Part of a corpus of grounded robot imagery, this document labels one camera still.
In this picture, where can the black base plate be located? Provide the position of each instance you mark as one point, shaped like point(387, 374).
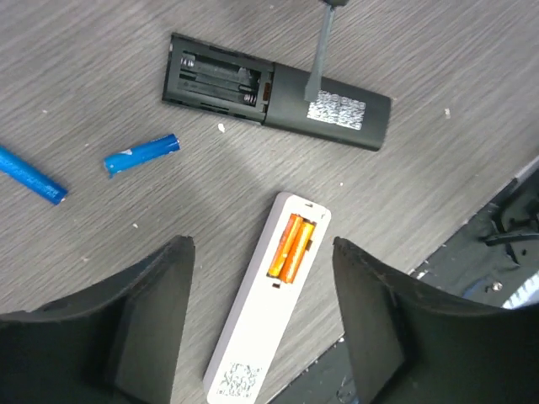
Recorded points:
point(492, 259)

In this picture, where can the black remote control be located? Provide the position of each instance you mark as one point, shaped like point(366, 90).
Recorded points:
point(206, 77)

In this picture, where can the white remote orange batteries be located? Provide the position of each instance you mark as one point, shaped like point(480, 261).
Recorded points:
point(262, 308)

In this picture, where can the orange battery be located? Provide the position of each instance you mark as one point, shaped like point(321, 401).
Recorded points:
point(298, 248)
point(286, 240)

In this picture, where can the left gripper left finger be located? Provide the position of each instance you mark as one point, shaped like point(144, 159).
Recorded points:
point(116, 341)

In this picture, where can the blue battery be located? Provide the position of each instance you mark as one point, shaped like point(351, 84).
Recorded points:
point(33, 179)
point(138, 155)

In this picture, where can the orange handle screwdriver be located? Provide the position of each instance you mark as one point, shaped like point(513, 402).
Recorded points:
point(313, 85)

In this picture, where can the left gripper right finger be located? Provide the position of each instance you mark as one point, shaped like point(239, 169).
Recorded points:
point(410, 342)

